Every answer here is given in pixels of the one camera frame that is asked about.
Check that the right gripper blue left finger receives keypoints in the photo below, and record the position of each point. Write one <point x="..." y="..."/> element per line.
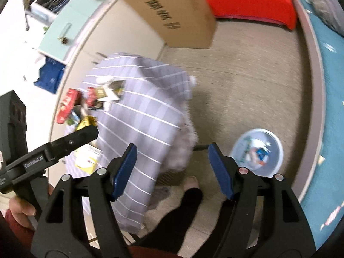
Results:
<point x="121" y="169"/>

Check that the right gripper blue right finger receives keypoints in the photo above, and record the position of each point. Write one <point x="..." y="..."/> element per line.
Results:
<point x="222" y="173"/>

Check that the red snack bag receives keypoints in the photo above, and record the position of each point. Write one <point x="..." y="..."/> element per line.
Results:
<point x="71" y="99"/>

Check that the left hand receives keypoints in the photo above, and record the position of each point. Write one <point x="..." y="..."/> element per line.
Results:
<point x="22" y="211"/>

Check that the blue plastic bucket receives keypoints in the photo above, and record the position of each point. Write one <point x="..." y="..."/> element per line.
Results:
<point x="260" y="151"/>

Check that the grey checked tablecloth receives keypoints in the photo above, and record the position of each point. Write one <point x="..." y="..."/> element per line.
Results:
<point x="153" y="115"/>

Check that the person's leg and foot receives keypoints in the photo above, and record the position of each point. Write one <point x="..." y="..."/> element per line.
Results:
<point x="168" y="236"/>

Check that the blue plastic package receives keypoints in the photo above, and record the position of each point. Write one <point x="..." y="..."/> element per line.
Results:
<point x="50" y="75"/>

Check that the white base cabinet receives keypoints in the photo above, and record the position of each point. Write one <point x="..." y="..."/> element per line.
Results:
<point x="114" y="27"/>

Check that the large cardboard box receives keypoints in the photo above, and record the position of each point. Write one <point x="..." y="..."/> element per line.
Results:
<point x="180" y="23"/>

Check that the purple stair shelf unit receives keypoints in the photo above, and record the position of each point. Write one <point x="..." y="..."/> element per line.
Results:
<point x="63" y="20"/>

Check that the red storage bench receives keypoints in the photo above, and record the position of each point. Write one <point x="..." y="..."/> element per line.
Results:
<point x="278" y="12"/>

